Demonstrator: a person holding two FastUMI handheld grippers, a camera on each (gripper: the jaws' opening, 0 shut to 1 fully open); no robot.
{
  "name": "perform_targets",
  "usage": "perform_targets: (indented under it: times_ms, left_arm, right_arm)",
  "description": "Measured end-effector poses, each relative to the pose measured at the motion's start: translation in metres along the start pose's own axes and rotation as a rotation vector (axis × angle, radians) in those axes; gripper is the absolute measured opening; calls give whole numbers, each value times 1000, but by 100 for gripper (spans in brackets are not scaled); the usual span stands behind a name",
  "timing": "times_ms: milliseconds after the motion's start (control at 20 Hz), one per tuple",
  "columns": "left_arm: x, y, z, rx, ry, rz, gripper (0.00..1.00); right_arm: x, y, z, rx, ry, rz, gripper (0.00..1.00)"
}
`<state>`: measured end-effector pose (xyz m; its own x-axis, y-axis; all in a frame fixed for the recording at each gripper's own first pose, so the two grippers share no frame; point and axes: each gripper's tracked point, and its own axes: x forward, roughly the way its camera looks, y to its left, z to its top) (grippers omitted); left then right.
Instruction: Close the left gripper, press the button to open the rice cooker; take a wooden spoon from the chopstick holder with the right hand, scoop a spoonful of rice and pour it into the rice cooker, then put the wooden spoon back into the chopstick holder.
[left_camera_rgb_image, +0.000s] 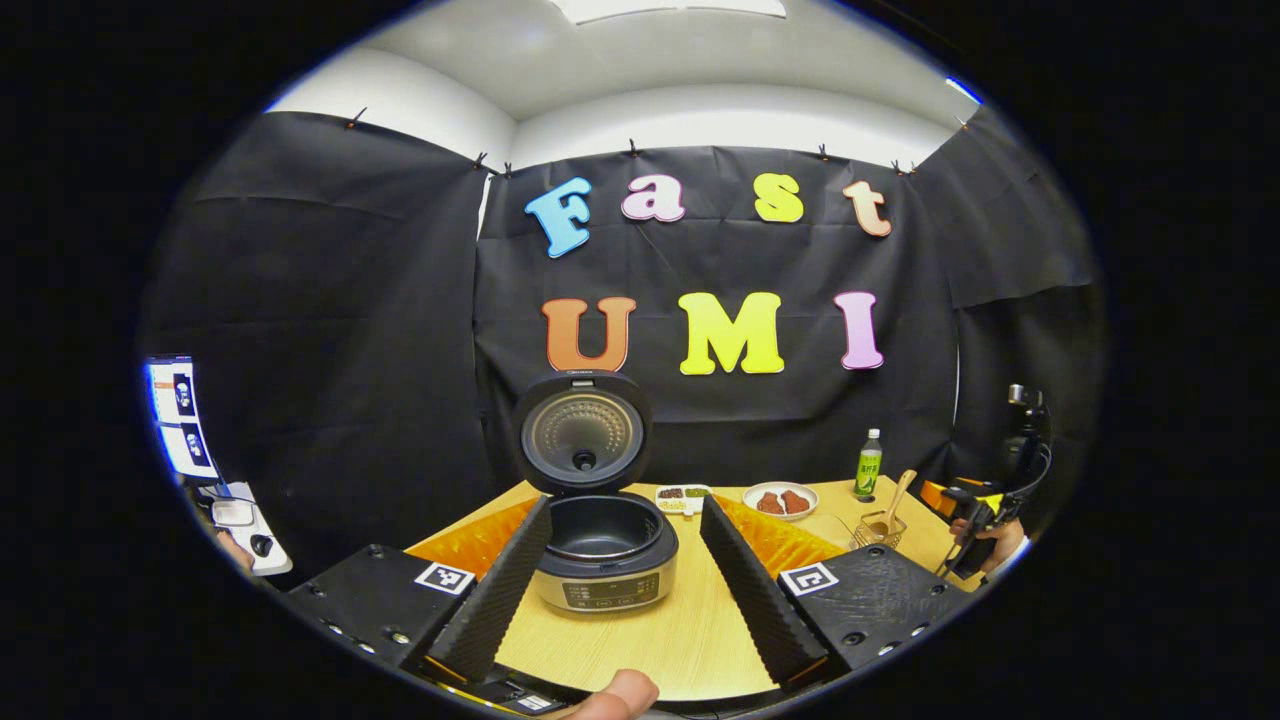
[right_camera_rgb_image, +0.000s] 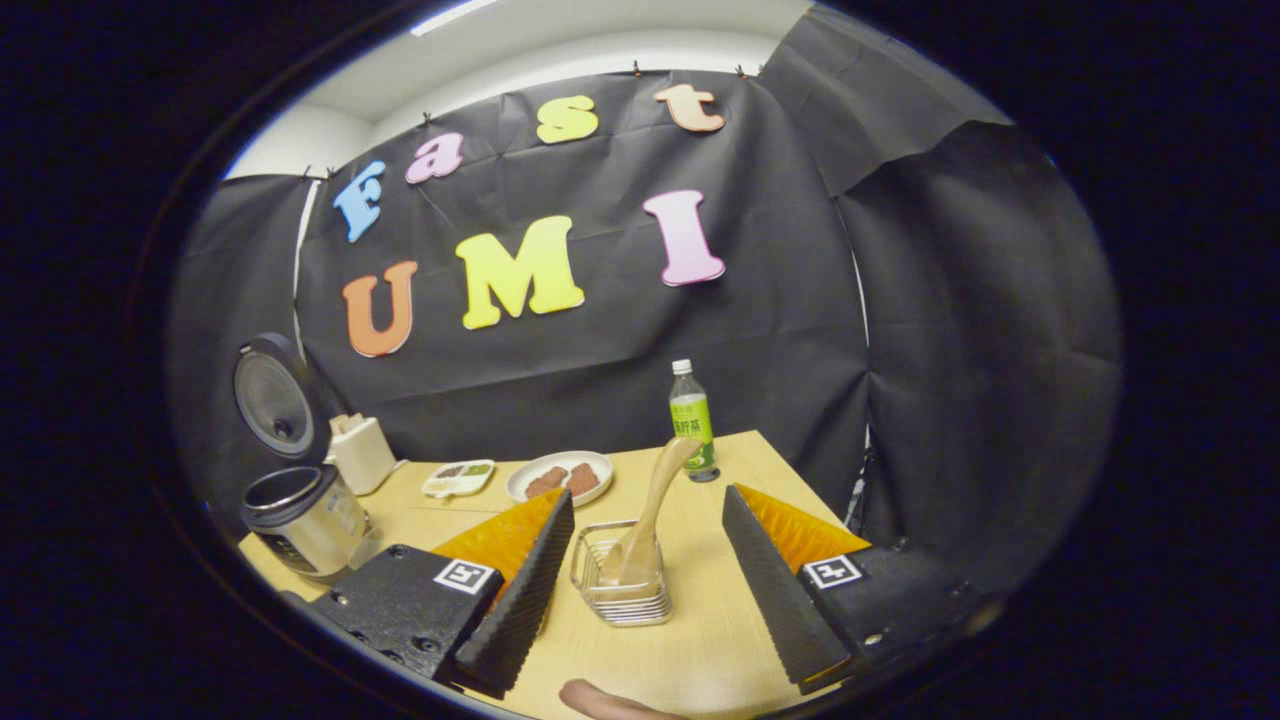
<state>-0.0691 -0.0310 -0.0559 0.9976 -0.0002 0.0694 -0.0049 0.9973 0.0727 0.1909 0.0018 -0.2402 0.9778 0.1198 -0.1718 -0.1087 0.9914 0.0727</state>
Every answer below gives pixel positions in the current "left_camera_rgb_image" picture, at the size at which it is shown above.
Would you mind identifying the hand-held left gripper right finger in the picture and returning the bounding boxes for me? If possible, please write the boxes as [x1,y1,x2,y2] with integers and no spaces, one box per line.
[699,493,973,691]

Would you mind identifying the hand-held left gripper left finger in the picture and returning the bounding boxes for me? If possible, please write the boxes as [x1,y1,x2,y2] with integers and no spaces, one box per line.
[287,493,554,691]

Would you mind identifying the wooden spoon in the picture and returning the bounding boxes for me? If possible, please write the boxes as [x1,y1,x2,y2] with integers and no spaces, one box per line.
[878,469,918,536]

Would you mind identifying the transparent slatted chopstick holder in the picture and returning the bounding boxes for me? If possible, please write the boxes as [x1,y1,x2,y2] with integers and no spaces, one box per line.
[850,510,908,551]

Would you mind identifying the dark grey rice cooker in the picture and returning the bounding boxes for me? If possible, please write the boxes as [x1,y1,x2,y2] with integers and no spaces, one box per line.
[512,369,680,615]

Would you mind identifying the green tea bottle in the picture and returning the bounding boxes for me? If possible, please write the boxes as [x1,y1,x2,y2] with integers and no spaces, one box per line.
[853,429,885,503]

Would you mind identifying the white plate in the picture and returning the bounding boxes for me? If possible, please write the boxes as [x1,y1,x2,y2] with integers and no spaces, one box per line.
[743,481,819,521]

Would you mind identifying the small white sauce tray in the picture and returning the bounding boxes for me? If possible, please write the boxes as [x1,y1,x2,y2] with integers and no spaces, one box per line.
[655,484,712,517]

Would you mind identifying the white side desk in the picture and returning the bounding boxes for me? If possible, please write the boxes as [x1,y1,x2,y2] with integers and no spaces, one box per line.
[185,480,294,578]

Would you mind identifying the black backdrop cloth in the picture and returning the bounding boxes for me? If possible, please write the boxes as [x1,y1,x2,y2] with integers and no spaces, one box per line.
[138,105,1109,591]

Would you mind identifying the computer monitor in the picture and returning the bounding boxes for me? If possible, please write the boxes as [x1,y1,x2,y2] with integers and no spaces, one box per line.
[145,355,221,481]

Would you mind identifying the ceiling light panel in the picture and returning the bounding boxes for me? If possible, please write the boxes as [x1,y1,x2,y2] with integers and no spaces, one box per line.
[548,0,788,25]

